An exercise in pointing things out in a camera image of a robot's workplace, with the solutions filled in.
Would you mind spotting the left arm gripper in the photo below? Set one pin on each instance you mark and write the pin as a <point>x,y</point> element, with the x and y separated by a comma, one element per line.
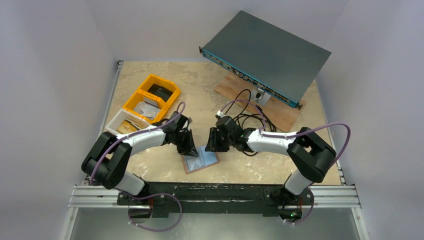
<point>189,149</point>

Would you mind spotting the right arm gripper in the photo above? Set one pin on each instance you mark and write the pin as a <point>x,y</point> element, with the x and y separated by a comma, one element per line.
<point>216,136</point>

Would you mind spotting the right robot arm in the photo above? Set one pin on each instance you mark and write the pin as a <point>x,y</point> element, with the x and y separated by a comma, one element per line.
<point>311,155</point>

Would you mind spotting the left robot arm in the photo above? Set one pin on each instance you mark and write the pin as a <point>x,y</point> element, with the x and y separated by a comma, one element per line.
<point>107,160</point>

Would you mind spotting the grey credit cards in bin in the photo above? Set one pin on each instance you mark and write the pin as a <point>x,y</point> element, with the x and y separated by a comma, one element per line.
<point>146,109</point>

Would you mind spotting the yellow bin with cards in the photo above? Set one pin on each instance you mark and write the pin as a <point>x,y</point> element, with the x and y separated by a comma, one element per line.
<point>138,96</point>

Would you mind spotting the yellow cards in white bin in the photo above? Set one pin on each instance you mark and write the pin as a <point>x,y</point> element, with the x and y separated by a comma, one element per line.
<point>127,127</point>

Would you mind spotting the black item in bin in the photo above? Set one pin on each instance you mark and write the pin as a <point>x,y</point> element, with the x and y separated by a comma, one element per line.
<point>160,92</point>

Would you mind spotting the yellow bin with black item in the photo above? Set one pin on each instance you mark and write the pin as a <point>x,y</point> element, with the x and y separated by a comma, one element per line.
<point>154,79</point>

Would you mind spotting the grey socket box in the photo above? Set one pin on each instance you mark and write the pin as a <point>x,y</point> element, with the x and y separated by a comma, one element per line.
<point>260,97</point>

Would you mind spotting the white plastic bin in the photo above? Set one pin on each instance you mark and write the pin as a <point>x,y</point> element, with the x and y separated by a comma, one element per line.
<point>122,115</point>

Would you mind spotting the wooden board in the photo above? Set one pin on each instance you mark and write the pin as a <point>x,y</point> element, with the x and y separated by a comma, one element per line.
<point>281,115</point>

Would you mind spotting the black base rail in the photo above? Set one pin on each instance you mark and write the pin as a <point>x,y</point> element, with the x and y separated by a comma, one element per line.
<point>290,210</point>

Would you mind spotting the aluminium frame rail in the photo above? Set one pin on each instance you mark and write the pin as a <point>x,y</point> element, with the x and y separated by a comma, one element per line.
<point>319,196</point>

